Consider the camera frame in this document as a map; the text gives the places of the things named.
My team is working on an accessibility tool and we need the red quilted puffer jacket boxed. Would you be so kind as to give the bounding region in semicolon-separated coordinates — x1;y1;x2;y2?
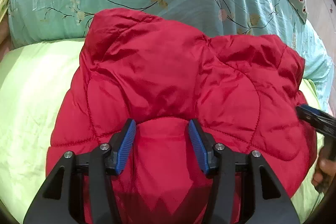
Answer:
46;9;317;223

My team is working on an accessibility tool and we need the person's right hand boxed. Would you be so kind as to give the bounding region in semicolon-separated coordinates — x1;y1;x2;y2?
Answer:
311;145;335;193

